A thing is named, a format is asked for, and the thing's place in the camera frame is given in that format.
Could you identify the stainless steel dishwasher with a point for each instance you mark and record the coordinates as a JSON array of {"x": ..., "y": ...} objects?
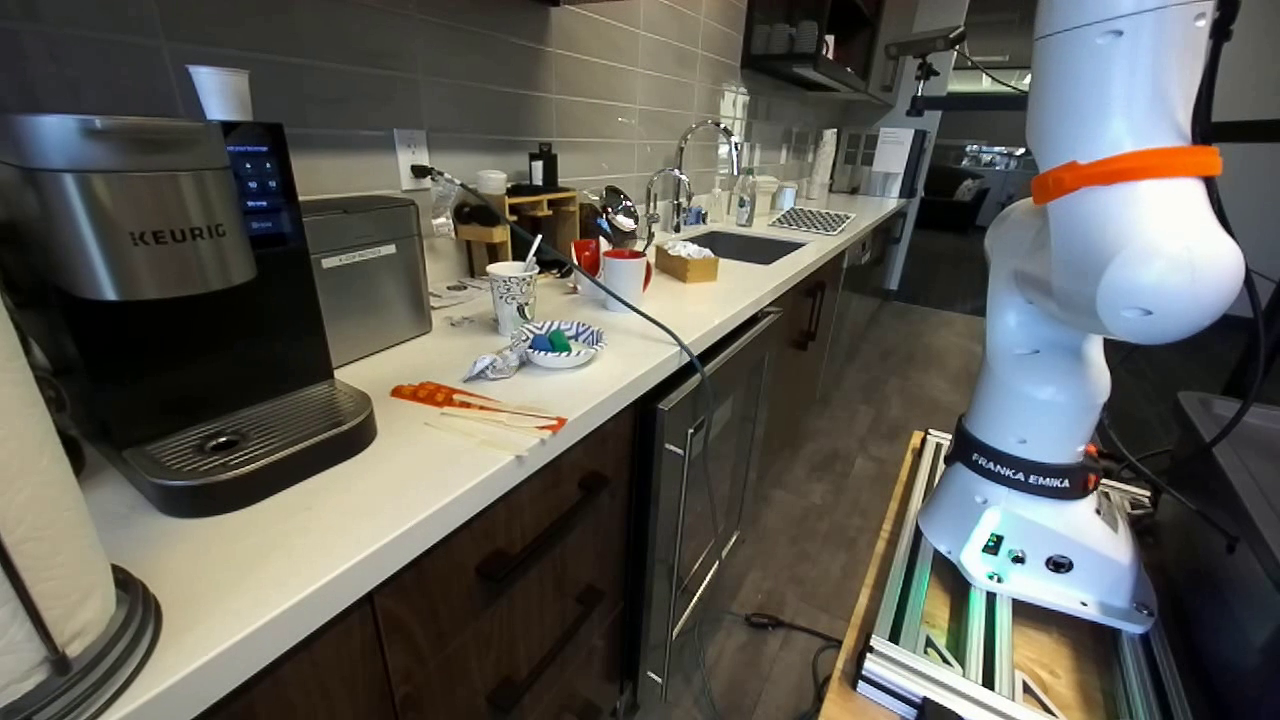
[{"x": 707, "y": 494}]

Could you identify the dark wood counter cabinet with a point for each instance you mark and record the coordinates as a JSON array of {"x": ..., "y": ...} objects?
[{"x": 506, "y": 563}]

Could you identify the crumpled silver foil wrapper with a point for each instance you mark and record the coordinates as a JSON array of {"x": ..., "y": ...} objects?
[{"x": 494, "y": 363}]

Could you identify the white wall switch plate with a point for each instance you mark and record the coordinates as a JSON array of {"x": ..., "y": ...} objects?
[{"x": 221, "y": 88}]

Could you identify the black Keurig coffee machine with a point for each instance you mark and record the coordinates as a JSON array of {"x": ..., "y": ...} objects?
[{"x": 162, "y": 332}]

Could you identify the white wall outlet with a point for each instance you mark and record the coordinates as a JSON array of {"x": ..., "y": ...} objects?
[{"x": 414, "y": 155}]

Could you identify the blue patterned small plate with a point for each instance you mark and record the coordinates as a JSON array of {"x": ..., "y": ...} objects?
[{"x": 575, "y": 348}]

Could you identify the black kitchen sink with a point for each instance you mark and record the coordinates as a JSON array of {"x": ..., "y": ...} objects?
[{"x": 747, "y": 244}]

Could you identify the wooden packet box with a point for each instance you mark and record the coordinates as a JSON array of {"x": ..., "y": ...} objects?
[{"x": 690, "y": 267}]

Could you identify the small white cup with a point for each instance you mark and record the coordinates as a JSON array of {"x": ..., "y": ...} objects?
[{"x": 494, "y": 180}]

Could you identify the stainless steel canister box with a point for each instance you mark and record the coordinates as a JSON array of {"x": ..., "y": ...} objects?
[{"x": 366, "y": 281}]

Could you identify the white paper towel roll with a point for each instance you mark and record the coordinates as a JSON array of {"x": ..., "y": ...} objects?
[{"x": 40, "y": 535}]

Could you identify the grey drying mat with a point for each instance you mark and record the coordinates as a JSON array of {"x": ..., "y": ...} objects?
[{"x": 808, "y": 223}]

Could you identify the green sponge piece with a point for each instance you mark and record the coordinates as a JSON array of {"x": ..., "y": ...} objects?
[{"x": 548, "y": 346}]

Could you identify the chrome sink faucet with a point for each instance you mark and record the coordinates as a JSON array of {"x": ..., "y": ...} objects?
[{"x": 683, "y": 164}]

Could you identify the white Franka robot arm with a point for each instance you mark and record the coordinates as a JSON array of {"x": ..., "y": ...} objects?
[{"x": 1065, "y": 332}]

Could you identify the black cylindrical container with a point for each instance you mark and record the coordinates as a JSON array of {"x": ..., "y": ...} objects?
[{"x": 541, "y": 164}]

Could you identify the dark wall shelf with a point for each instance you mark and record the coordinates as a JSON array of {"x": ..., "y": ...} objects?
[{"x": 826, "y": 45}]

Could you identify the aluminium frame robot cart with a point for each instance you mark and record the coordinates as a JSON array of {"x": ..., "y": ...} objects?
[{"x": 932, "y": 626}]

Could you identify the orange flat stick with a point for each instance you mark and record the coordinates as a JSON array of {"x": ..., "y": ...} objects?
[{"x": 483, "y": 403}]

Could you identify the wooden coffee rack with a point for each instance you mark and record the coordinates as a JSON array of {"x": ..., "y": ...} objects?
[{"x": 541, "y": 214}]

